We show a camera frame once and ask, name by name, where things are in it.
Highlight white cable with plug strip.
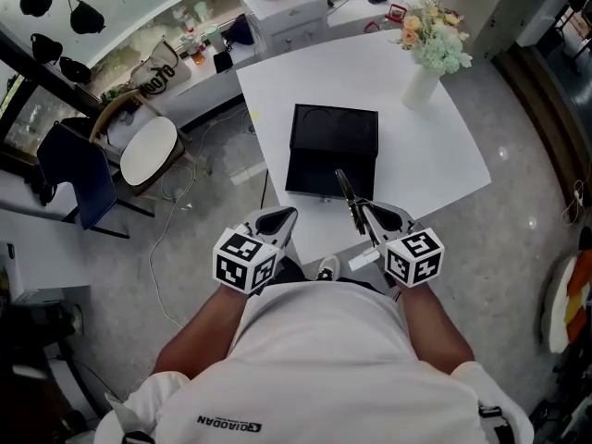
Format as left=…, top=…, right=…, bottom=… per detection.
left=560, top=179, right=586, bottom=226

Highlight grey desk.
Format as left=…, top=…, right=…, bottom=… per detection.
left=0, top=209, right=92, bottom=305

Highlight small orange cushion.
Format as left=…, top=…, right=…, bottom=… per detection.
left=565, top=312, right=589, bottom=342

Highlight dark blue chair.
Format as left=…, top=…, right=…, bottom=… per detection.
left=36, top=119, right=156, bottom=241

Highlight black bag with straps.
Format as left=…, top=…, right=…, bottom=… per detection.
left=24, top=168, right=59, bottom=208

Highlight white window bench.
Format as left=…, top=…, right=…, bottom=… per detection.
left=104, top=0, right=420, bottom=134

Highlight person's white shirt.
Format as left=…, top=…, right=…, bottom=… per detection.
left=93, top=278, right=534, bottom=444

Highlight black shoulder strap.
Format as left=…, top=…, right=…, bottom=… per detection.
left=476, top=404, right=511, bottom=444
left=120, top=429, right=156, bottom=444

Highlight white floor cable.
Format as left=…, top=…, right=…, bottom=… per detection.
left=148, top=161, right=198, bottom=330

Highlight white tumbler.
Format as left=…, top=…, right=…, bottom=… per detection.
left=203, top=24, right=226, bottom=56

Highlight person's right forearm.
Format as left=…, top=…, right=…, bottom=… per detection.
left=399, top=279, right=475, bottom=375

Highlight person's right white shoe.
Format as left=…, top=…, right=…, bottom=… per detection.
left=317, top=255, right=341, bottom=282

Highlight black cap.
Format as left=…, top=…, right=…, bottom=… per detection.
left=58, top=55, right=93, bottom=85
left=30, top=32, right=64, bottom=66
left=18, top=0, right=54, bottom=19
left=67, top=0, right=106, bottom=36

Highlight black left shoulder strap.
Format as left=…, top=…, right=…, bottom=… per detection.
left=120, top=429, right=156, bottom=444

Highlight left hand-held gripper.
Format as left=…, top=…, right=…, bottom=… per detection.
left=212, top=205, right=299, bottom=297

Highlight black box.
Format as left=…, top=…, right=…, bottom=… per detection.
left=284, top=103, right=381, bottom=204

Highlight white round floor seat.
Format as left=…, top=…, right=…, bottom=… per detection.
left=540, top=252, right=592, bottom=355

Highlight yellow cushion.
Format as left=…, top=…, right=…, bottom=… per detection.
left=564, top=289, right=586, bottom=326

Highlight person's left forearm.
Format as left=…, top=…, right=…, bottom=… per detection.
left=154, top=284, right=253, bottom=381

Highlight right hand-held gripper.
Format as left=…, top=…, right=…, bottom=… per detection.
left=359, top=202, right=447, bottom=290

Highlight white water dispenser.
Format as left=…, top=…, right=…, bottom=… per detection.
left=240, top=0, right=330, bottom=56

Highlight white vase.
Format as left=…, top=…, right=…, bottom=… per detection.
left=401, top=61, right=443, bottom=111

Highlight large orange cushion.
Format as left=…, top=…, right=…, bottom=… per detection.
left=567, top=252, right=592, bottom=296

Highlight black right shoulder strap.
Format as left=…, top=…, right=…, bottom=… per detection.
left=476, top=404, right=511, bottom=444

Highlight dark blue bag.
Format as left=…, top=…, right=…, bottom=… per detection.
left=223, top=13, right=256, bottom=48

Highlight person's black shorts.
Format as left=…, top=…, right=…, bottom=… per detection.
left=272, top=256, right=386, bottom=291

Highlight white table with black legs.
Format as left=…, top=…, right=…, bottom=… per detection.
left=235, top=27, right=493, bottom=268

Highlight glass tea pitcher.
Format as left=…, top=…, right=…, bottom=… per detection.
left=179, top=31, right=207, bottom=67

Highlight beige tote bag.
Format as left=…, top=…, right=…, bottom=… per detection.
left=129, top=39, right=192, bottom=99

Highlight wooden chair with white cushion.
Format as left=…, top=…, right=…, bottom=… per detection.
left=88, top=87, right=196, bottom=199

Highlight green potted plant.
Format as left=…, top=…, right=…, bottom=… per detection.
left=98, top=82, right=133, bottom=106

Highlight pastel flower bouquet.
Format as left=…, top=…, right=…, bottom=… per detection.
left=389, top=0, right=475, bottom=77

